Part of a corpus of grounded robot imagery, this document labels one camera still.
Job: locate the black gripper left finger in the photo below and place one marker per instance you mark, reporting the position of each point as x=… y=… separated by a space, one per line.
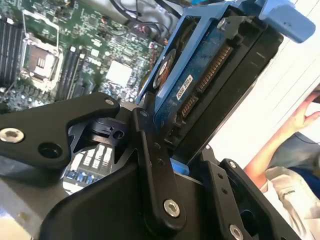
x=37 y=125

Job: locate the hard disk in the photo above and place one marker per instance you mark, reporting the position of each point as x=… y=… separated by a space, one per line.
x=200 y=75

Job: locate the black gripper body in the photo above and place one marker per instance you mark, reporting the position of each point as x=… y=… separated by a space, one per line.
x=105 y=212

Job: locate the person's bare hand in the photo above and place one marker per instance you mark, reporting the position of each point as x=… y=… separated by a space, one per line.
x=303 y=115

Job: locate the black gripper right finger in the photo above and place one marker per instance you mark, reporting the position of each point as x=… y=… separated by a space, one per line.
x=217 y=182

